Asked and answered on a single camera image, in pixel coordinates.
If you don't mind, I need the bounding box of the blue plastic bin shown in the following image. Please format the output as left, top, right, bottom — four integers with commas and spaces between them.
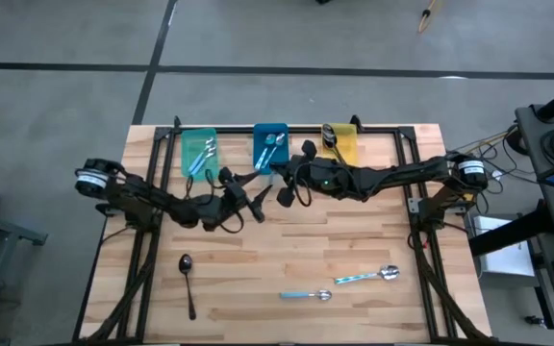
252, 122, 290, 176

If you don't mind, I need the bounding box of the yellow cable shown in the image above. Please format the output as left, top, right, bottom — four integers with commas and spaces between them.
417, 0, 444, 35

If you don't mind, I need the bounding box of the yellow plastic bin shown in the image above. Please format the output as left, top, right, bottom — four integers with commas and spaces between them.
321, 122, 359, 167

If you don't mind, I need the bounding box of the all-metal spoon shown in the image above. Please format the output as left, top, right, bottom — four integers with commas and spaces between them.
322, 123, 340, 160
323, 129, 346, 164
178, 253, 197, 322
324, 134, 350, 167

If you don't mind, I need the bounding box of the teal plastic bin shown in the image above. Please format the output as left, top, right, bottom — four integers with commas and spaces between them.
180, 127, 220, 183

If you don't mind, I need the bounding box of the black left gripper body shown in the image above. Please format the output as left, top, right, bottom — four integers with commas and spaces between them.
202, 166, 254, 231

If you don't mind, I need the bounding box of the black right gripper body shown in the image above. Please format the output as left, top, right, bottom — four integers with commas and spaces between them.
271, 158, 355, 201

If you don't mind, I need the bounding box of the bundle of cables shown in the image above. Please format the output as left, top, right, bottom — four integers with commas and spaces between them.
452, 127, 518, 160

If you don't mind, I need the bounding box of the white box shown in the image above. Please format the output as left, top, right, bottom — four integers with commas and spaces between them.
468, 214, 537, 279

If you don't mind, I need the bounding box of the grey equipment cart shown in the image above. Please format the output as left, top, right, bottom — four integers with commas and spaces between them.
515, 103, 554, 239

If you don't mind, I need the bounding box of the silver metal bracket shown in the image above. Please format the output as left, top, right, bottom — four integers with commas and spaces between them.
406, 195, 426, 215

